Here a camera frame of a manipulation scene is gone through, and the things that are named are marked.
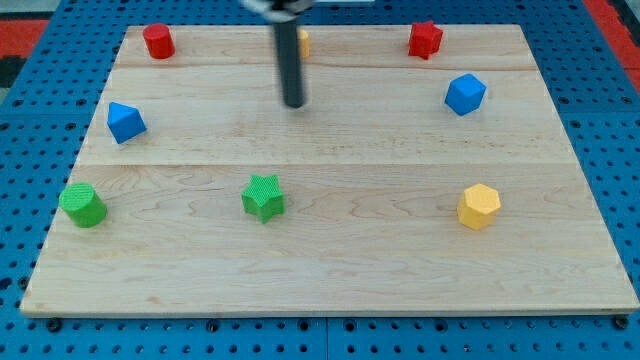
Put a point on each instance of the green star block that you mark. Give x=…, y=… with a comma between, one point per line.
x=263, y=197

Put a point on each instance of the yellow heart block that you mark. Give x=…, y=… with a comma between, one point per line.
x=304, y=43

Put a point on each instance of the red star block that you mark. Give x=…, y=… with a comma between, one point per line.
x=424, y=39

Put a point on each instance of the light wooden board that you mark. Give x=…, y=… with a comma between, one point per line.
x=372, y=169

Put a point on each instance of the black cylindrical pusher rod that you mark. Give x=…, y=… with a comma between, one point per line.
x=289, y=63

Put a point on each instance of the yellow hexagon block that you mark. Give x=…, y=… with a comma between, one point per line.
x=478, y=206

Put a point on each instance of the blue hexagon block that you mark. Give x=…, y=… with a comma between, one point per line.
x=465, y=94

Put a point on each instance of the blue triangular block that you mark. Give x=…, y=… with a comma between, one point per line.
x=124, y=122

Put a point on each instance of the red cylinder block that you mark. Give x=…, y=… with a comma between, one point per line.
x=159, y=41

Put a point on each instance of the green cylinder block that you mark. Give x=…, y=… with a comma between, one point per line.
x=82, y=204

